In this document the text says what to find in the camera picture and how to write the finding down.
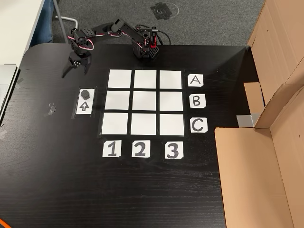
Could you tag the red black table clamp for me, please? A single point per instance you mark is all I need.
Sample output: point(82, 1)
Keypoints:
point(154, 42)

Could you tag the person's leg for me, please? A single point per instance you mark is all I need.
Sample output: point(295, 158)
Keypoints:
point(46, 23)

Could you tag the white arrow paper sheet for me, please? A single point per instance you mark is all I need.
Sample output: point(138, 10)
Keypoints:
point(84, 107)

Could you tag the paper sheet number 1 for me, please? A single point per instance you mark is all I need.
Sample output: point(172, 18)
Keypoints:
point(111, 149)

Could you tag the paper sheet letter C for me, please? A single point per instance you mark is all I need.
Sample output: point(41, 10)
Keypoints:
point(198, 125)

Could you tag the paper sheet number 2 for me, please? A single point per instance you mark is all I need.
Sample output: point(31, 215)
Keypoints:
point(141, 149)

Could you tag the paper sheet letter A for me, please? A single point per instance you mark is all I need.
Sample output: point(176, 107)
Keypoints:
point(195, 80)

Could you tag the paper sheet letter B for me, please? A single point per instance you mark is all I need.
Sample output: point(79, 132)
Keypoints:
point(197, 101)

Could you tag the black floor tape patch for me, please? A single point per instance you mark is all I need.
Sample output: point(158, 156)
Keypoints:
point(162, 12)

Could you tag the black octagonal token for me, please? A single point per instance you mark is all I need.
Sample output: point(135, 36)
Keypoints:
point(85, 94)

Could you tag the large brown cardboard panel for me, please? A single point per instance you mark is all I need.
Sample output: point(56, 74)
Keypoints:
point(280, 35)
point(249, 178)

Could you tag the clear tape scrap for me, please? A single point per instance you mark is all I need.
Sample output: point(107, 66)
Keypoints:
point(50, 109)
point(2, 134)
point(20, 82)

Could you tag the grey metal chair leg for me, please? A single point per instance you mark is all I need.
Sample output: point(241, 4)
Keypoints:
point(61, 22)

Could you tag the white table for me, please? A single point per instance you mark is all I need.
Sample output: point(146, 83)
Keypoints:
point(14, 23)

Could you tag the white paper grid square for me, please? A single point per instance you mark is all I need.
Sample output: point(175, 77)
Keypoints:
point(171, 101)
point(117, 100)
point(114, 123)
point(143, 124)
point(171, 124)
point(170, 79)
point(145, 79)
point(119, 78)
point(144, 100)

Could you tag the paper sheet number 3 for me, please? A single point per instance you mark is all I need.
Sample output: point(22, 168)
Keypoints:
point(173, 150)

